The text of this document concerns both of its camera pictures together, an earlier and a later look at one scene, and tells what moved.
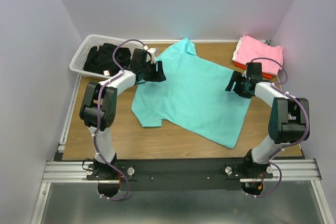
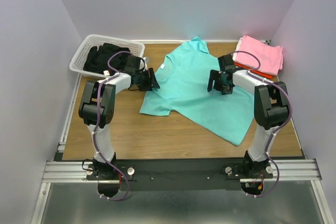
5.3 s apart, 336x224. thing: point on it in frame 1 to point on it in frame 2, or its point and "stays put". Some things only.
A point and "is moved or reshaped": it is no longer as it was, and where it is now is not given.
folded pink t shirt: [246, 48] stays put
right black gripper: [236, 77] to [214, 75]
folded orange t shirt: [244, 66] stays put
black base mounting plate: [224, 174] stays put
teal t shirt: [194, 94] is moved or reshaped
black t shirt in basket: [101, 61] stays put
